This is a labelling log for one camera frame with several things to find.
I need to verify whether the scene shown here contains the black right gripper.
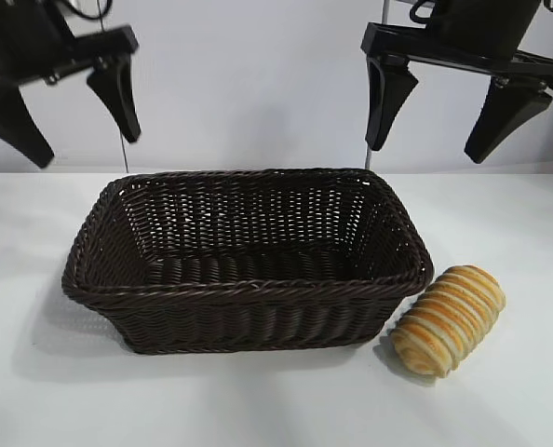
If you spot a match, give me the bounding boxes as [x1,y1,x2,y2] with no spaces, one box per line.
[359,0,553,165]

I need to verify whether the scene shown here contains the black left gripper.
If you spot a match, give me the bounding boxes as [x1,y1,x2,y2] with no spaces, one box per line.
[0,0,142,169]

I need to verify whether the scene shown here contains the long striped bread roll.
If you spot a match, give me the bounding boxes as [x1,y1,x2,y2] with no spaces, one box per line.
[388,264,508,376]

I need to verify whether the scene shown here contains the dark brown woven basket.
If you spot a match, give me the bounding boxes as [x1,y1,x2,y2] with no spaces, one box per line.
[61,167,434,356]

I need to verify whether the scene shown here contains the thin dark vertical rod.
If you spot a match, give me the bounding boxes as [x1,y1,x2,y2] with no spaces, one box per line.
[98,0,129,172]

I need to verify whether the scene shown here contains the black curved cable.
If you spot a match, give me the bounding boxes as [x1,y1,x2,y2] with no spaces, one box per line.
[66,0,115,20]

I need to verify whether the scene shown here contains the black looped cable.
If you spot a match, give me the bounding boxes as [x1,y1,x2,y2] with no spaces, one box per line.
[409,0,438,22]

